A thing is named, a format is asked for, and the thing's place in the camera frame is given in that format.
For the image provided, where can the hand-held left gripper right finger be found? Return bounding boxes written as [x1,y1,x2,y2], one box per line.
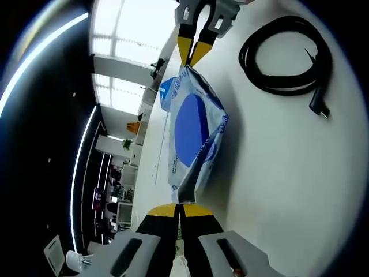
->
[178,203,289,277]

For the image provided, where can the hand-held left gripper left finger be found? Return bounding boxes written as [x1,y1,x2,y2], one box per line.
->
[83,203,177,277]

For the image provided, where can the clear pouch with blue disc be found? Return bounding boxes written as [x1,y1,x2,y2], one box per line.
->
[159,65,230,204]

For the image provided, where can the black cable item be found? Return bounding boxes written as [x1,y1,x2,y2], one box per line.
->
[238,16,334,119]

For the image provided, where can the dark bag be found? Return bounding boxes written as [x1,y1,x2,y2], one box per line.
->
[150,57,165,78]

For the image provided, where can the bright window with blinds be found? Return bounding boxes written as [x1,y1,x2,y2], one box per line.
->
[92,0,179,56]
[92,73,145,106]

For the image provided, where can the long ceiling light strip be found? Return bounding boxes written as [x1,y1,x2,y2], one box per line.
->
[70,106,97,252]
[0,13,89,113]

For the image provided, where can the wall screen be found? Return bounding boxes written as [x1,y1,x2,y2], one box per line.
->
[92,187,103,211]

